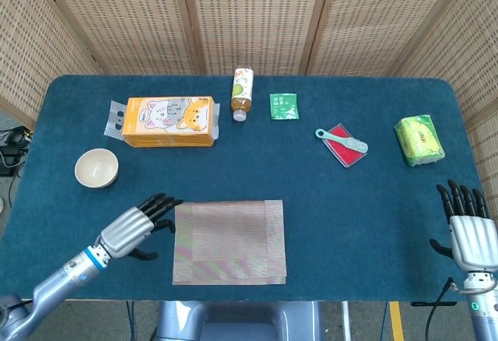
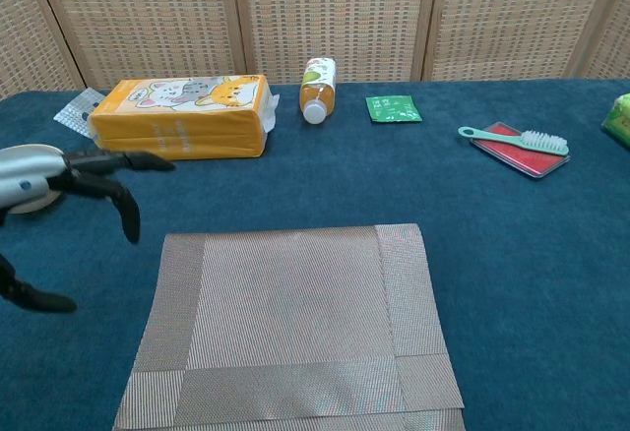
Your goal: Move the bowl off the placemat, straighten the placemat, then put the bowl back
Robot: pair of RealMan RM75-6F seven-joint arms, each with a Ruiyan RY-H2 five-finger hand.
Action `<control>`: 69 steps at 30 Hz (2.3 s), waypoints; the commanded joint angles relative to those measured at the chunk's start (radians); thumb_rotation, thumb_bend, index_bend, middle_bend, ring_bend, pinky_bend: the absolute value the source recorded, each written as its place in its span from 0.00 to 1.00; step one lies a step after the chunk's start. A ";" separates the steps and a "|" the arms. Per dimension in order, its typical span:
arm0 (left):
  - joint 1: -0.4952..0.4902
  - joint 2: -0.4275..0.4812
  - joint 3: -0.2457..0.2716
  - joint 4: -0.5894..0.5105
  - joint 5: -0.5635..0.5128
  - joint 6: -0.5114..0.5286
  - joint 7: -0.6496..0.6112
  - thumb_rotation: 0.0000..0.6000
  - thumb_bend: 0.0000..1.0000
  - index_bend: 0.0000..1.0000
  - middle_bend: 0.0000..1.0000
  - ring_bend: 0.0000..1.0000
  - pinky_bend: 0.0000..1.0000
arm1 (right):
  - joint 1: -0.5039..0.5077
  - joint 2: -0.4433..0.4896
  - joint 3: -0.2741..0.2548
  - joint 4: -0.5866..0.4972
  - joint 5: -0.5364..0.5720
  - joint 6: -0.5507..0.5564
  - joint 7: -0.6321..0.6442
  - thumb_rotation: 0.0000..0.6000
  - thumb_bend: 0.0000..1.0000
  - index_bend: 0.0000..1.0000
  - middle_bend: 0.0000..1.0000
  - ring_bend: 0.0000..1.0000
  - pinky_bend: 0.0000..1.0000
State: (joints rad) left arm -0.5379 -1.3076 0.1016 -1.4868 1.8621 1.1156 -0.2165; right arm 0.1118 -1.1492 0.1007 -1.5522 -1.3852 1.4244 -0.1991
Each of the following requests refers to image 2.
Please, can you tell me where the left silver-black robot hand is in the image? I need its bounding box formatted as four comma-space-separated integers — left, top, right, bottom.
0, 144, 176, 313

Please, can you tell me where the beige round bowl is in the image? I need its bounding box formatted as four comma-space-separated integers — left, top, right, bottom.
0, 142, 64, 216

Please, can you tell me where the brown woven placemat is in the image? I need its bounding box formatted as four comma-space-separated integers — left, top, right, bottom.
111, 222, 467, 431

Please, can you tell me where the orange cat-print tissue pack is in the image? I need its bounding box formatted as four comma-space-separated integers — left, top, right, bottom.
52, 74, 282, 162

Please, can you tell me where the tea bottle with white cap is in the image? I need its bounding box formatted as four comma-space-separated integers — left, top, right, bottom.
299, 55, 338, 125

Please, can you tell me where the woven rattan folding screen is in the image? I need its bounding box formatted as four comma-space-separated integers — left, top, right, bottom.
0, 0, 630, 102

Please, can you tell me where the green sachet packet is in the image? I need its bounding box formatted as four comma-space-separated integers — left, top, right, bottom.
364, 94, 423, 125

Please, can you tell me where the red flat ink pad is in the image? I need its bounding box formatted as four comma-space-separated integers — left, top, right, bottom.
469, 121, 572, 179

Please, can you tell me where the mint green brush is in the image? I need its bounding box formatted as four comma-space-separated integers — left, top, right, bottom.
457, 125, 571, 156

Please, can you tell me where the green pocket tissue pack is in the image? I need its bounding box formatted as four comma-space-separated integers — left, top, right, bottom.
600, 92, 630, 151

